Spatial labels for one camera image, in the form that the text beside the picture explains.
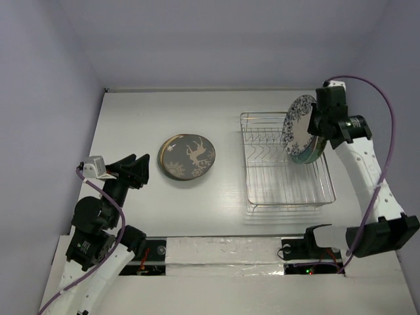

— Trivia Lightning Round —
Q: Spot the metal wire dish rack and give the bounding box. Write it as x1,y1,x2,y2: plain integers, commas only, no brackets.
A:
240,111,336,213

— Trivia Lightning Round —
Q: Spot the dark blue patterned plate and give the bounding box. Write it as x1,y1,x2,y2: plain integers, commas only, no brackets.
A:
281,94,316,156

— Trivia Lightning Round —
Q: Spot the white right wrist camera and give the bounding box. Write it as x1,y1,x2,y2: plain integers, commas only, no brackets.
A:
323,79,346,89

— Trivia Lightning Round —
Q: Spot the foil covered front panel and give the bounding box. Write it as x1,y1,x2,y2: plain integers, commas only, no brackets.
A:
165,237,284,277

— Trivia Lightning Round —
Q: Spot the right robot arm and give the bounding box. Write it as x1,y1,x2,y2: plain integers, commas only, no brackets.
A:
302,81,419,258

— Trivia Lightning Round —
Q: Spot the beige bird plate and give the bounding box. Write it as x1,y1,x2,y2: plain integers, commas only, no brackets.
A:
157,134,182,177

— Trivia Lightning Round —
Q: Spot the grey crane pattern plate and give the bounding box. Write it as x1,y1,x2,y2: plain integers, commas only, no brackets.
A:
163,134,216,175

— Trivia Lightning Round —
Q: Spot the red plate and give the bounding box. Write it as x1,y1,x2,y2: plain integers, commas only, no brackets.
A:
307,136,319,159

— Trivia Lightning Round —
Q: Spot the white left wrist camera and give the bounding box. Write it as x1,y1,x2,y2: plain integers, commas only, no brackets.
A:
81,156,116,180

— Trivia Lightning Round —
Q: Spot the green floral plate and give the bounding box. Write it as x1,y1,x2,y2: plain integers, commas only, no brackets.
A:
291,136,327,164

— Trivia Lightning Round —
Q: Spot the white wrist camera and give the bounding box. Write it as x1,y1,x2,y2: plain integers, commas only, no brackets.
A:
323,79,346,89
81,156,116,180

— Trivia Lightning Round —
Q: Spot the white back edge rail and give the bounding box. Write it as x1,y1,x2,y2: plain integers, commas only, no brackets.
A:
104,87,315,93

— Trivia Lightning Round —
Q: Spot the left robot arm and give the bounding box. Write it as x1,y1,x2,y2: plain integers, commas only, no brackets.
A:
39,154,150,314

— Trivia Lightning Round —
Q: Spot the teal blue plate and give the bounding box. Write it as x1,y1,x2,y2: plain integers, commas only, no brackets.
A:
161,168,206,181

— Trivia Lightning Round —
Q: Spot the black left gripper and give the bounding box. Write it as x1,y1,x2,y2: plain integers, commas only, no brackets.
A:
101,152,150,226

